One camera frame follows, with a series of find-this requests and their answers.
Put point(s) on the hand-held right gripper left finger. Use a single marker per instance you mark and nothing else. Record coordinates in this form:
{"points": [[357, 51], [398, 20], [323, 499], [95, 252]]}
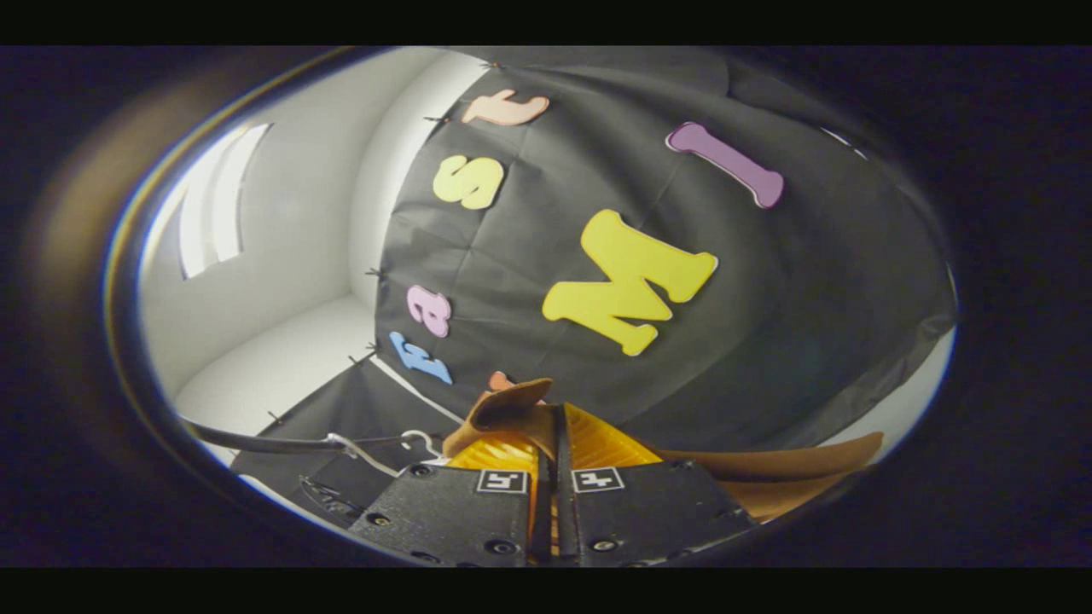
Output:
{"points": [[452, 512]]}

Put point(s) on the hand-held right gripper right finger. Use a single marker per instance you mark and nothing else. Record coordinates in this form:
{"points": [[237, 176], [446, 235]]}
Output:
{"points": [[648, 512]]}

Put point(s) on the brown collared shirt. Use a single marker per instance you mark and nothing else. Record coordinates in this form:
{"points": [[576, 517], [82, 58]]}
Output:
{"points": [[503, 411]]}

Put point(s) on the black clothes rack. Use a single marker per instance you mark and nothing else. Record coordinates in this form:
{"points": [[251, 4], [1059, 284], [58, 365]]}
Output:
{"points": [[256, 442]]}

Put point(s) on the black backdrop cloth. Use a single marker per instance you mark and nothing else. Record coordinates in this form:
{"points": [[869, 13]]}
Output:
{"points": [[768, 341]]}

